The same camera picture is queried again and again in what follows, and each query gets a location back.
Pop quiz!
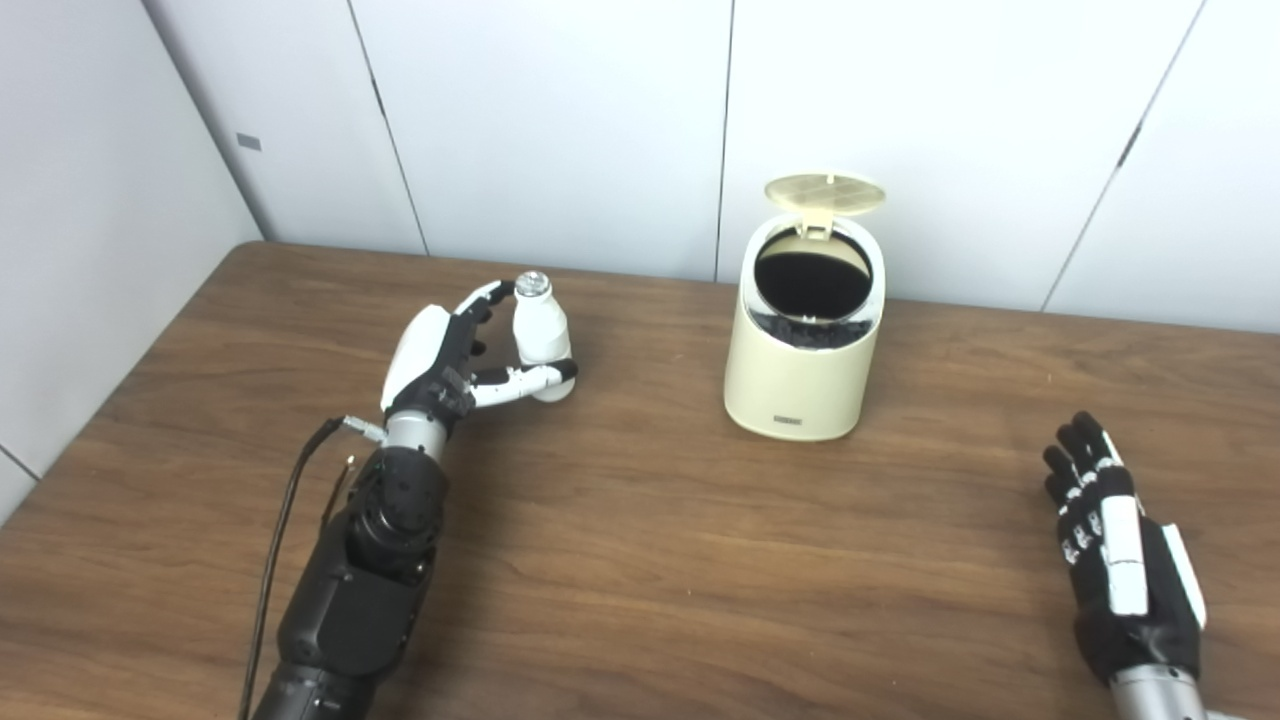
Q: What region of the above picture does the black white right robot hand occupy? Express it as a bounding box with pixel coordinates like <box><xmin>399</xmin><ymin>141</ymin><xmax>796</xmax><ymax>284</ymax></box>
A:
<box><xmin>1042</xmin><ymin>411</ymin><xmax>1208</xmax><ymax>686</ymax></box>

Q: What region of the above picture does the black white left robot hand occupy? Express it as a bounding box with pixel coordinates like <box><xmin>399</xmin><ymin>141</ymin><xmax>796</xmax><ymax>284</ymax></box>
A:
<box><xmin>380</xmin><ymin>280</ymin><xmax>579</xmax><ymax>441</ymax></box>

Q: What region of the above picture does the small white plastic bottle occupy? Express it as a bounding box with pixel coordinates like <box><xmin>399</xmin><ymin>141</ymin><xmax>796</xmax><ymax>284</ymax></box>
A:
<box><xmin>512</xmin><ymin>270</ymin><xmax>575</xmax><ymax>403</ymax></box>

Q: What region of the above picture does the cream-colored bin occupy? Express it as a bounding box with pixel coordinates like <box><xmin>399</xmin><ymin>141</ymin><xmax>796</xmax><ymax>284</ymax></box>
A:
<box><xmin>723</xmin><ymin>173</ymin><xmax>888</xmax><ymax>442</ymax></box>

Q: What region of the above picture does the cream round bin lid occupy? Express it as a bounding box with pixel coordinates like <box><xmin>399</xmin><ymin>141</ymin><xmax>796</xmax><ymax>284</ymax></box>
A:
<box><xmin>764</xmin><ymin>173</ymin><xmax>888</xmax><ymax>241</ymax></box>

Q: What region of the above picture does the black bin liner bag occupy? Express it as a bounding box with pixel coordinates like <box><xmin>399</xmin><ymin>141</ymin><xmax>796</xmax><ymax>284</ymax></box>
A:
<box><xmin>753</xmin><ymin>228</ymin><xmax>874</xmax><ymax>349</ymax></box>

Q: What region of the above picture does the thin black left arm wire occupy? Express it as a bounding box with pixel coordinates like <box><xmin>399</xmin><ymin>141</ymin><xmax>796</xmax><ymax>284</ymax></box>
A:
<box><xmin>320</xmin><ymin>455</ymin><xmax>358</xmax><ymax>526</ymax></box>

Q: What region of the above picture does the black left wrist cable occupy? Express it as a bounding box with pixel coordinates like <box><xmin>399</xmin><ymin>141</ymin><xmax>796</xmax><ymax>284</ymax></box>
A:
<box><xmin>238</xmin><ymin>417</ymin><xmax>386</xmax><ymax>720</ymax></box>

